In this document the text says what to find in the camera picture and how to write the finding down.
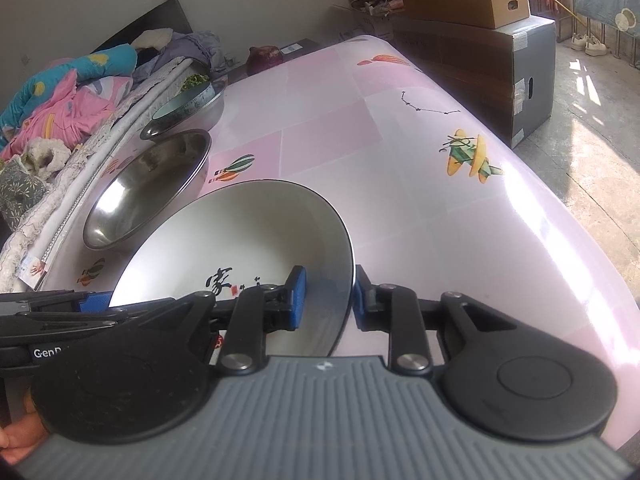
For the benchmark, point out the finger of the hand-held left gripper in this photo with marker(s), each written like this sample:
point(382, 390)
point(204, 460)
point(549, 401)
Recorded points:
point(95, 302)

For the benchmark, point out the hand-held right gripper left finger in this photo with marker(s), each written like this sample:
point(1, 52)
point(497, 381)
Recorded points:
point(298, 292)

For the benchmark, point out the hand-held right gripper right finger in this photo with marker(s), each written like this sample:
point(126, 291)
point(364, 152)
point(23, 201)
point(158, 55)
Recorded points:
point(359, 295)

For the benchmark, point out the white printed ceramic plate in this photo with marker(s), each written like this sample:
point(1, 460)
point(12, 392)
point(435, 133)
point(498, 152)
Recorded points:
point(225, 240)

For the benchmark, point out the large deep steel plate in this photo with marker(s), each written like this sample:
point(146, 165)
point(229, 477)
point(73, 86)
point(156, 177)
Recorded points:
point(145, 185)

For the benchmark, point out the wide steel bowl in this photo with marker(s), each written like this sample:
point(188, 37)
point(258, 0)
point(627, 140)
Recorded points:
point(200, 115)

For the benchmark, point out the green ceramic bowl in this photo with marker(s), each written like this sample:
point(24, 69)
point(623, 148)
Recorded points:
point(170, 109)

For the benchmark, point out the person's left hand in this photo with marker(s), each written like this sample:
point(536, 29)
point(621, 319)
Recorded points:
point(20, 435)

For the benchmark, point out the paper mattress label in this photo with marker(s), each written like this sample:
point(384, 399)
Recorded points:
point(32, 267)

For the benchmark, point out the pink printed tablecloth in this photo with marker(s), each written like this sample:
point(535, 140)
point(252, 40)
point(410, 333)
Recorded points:
point(425, 235)

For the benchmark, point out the green patterned cloth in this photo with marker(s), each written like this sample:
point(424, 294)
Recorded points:
point(20, 190)

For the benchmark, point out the white fuzzy cloth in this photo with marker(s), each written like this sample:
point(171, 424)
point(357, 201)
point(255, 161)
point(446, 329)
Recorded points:
point(45, 152)

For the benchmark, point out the white quilted mattress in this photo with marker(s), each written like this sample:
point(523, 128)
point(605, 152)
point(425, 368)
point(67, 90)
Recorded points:
point(100, 130)

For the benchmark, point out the pink blanket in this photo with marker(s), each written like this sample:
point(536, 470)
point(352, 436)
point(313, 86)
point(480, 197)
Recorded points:
point(65, 110)

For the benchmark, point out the red onion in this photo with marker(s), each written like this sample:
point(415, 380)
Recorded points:
point(265, 59)

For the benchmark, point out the bok choy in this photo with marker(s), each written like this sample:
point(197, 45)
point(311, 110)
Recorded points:
point(192, 81)

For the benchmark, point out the blue patterned quilt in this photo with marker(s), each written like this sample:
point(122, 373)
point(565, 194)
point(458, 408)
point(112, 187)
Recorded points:
point(100, 60)

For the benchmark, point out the lavender cloth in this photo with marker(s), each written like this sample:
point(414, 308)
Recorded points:
point(200, 45)

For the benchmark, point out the white fleece cloth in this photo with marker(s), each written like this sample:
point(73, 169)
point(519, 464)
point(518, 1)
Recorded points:
point(152, 39)

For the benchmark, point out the open cardboard box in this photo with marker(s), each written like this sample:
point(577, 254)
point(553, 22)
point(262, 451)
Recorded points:
point(370, 20)

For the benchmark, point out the large grey carton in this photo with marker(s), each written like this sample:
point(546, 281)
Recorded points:
point(530, 60)

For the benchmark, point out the dark headboard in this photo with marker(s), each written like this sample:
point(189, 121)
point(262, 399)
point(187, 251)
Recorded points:
point(170, 15)

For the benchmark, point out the brown cardboard tray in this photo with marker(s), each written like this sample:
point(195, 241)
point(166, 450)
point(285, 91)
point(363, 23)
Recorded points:
point(460, 7)

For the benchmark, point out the white shoe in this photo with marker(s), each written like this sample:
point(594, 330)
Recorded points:
point(596, 46)
point(579, 42)

